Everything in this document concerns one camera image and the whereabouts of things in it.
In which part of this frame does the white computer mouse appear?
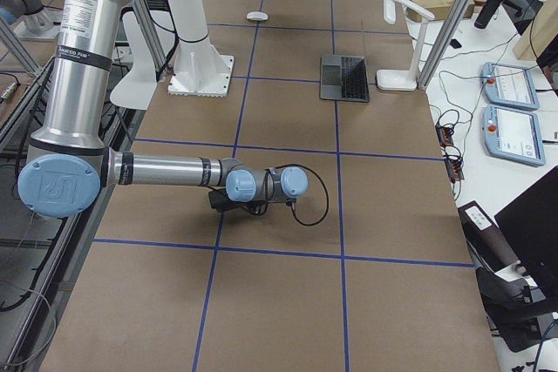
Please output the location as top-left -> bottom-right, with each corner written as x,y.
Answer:
246,11 -> 269,23

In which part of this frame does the grey laptop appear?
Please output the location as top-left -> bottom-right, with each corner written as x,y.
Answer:
319,54 -> 370,104

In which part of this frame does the black mouse pad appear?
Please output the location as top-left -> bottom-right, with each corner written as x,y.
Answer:
208,189 -> 263,213

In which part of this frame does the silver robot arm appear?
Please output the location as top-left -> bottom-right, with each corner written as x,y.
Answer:
17,0 -> 309,218

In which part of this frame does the white desk lamp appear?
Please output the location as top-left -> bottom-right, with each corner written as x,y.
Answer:
376,0 -> 434,92

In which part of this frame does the cardboard box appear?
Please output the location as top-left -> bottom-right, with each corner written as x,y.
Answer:
406,0 -> 475,23

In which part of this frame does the black water bottle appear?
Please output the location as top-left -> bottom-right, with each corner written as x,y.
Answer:
474,0 -> 503,29

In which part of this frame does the upper blue teach pendant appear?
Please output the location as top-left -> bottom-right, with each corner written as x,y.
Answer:
480,62 -> 540,111

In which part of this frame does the blue teach pendant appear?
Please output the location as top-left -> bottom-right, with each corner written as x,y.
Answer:
482,105 -> 546,166
480,62 -> 540,111

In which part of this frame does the small orange circuit board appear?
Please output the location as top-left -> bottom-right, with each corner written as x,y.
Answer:
435,124 -> 464,183

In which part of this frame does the lower blue teach pendant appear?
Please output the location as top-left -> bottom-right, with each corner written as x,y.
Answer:
482,105 -> 546,166

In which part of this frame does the black monitor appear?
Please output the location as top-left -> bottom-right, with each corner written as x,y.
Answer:
495,169 -> 557,297

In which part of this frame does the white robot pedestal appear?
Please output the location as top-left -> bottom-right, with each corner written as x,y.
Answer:
167,0 -> 235,98

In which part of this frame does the aluminium frame post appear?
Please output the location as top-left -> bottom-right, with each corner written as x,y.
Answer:
417,0 -> 471,91

